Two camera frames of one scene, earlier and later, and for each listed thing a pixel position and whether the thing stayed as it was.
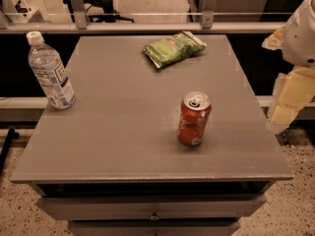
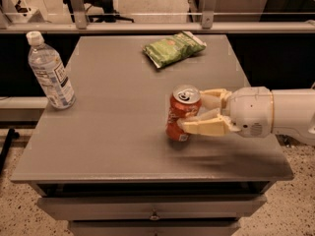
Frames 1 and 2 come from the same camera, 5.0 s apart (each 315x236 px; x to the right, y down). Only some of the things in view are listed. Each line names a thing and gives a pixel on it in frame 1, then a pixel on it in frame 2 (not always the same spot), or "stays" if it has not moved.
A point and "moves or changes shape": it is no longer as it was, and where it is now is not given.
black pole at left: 7,147 stays
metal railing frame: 209,23 stays
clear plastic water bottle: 51,72 stays
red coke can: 195,112 moves or changes shape
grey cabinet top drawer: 152,206 stays
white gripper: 301,39 -> 250,110
